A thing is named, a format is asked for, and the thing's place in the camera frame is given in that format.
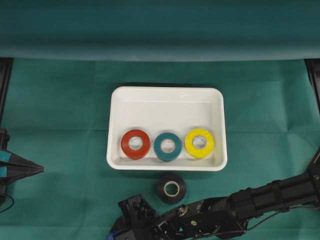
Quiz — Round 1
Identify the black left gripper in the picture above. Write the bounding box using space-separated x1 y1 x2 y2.
0 129 44 200

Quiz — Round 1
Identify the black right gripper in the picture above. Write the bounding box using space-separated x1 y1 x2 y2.
109 194 247 240

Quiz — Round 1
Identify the yellow tape roll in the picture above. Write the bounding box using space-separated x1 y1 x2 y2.
184 128 215 159

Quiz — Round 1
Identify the green tape roll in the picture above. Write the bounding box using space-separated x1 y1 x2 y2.
153 132 182 162

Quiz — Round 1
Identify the red tape roll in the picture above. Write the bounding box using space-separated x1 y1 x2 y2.
121 129 151 160

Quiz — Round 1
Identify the blue tape roll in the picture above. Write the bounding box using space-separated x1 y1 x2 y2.
107 232 118 240

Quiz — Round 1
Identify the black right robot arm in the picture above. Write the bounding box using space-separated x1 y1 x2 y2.
107 152 320 240

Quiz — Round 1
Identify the black tape roll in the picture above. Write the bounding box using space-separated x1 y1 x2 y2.
155 174 187 205

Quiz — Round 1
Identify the white plastic tray case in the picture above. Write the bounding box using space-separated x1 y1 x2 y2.
106 86 228 172

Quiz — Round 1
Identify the green backdrop curtain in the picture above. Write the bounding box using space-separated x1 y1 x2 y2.
0 0 320 62

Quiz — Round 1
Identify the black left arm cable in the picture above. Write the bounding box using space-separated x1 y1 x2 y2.
0 193 15 213

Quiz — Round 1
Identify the black left frame rail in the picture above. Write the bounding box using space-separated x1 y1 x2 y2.
0 57 14 122

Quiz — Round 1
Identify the black frame rail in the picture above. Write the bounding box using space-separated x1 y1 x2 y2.
304 58 320 110
0 57 14 122

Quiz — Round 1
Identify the black right frame rail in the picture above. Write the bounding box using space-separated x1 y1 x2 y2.
304 58 320 110

